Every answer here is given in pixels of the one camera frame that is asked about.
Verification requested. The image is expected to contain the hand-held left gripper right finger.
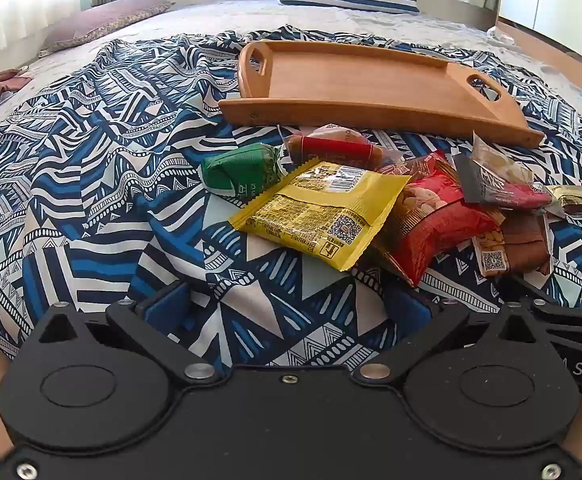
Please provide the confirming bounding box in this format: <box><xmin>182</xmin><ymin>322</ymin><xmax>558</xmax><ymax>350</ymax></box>
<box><xmin>353</xmin><ymin>285</ymin><xmax>546</xmax><ymax>387</ymax></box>

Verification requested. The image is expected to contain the red peanut bag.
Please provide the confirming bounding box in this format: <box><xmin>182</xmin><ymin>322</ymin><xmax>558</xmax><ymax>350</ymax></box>
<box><xmin>371</xmin><ymin>150</ymin><xmax>506</xmax><ymax>288</ymax></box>

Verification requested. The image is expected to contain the green snack packet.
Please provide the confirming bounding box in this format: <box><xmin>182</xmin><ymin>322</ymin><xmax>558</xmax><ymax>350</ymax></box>
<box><xmin>200</xmin><ymin>142</ymin><xmax>289</xmax><ymax>206</ymax></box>

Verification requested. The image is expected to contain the brown chocolate pie packet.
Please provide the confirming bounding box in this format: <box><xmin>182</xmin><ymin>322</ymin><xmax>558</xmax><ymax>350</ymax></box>
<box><xmin>472</xmin><ymin>210</ymin><xmax>554</xmax><ymax>277</ymax></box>

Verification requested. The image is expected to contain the bed with grey sheet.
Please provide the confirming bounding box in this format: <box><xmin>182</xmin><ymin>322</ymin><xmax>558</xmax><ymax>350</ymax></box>
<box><xmin>0</xmin><ymin>0</ymin><xmax>582</xmax><ymax>161</ymax></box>

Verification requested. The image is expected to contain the white sheer curtain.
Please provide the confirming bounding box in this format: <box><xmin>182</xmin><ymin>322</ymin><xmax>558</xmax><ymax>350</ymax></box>
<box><xmin>0</xmin><ymin>0</ymin><xmax>492</xmax><ymax>68</ymax></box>

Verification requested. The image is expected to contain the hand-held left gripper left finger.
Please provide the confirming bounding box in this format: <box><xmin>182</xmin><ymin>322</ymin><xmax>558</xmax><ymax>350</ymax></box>
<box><xmin>34</xmin><ymin>280</ymin><xmax>219</xmax><ymax>387</ymax></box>

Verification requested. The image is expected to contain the yellow snack packet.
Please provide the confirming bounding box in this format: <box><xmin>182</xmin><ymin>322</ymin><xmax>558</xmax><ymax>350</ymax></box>
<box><xmin>228</xmin><ymin>160</ymin><xmax>414</xmax><ymax>272</ymax></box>

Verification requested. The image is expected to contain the pink pastry packet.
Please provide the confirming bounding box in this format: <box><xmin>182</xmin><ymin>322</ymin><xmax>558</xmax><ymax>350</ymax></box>
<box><xmin>278</xmin><ymin>122</ymin><xmax>372</xmax><ymax>148</ymax></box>

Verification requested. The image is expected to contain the clear red nut packet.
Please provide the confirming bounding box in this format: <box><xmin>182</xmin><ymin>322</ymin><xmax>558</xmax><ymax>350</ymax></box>
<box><xmin>453</xmin><ymin>130</ymin><xmax>566</xmax><ymax>218</ymax></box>

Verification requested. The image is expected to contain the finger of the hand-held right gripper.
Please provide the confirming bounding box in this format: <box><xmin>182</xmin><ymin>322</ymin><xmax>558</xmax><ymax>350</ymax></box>
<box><xmin>518</xmin><ymin>296</ymin><xmax>582</xmax><ymax>331</ymax></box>

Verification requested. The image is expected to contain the red label sausage stick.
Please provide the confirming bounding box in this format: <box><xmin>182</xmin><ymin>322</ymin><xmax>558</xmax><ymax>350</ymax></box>
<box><xmin>281</xmin><ymin>132</ymin><xmax>397</xmax><ymax>171</ymax></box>

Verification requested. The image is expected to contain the wooden tray with handles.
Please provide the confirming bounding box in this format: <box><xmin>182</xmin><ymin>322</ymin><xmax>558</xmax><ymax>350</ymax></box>
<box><xmin>217</xmin><ymin>40</ymin><xmax>546</xmax><ymax>150</ymax></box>

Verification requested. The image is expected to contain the blue white patterned blanket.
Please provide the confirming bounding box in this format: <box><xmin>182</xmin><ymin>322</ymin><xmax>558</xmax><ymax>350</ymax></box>
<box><xmin>0</xmin><ymin>25</ymin><xmax>582</xmax><ymax>368</ymax></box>

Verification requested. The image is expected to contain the small gold sachet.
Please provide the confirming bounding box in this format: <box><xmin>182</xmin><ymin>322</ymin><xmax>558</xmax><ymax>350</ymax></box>
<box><xmin>546</xmin><ymin>184</ymin><xmax>582</xmax><ymax>211</ymax></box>

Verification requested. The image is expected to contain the purple pillow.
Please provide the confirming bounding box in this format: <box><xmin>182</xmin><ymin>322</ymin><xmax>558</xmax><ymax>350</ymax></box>
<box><xmin>38</xmin><ymin>0</ymin><xmax>177</xmax><ymax>58</ymax></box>

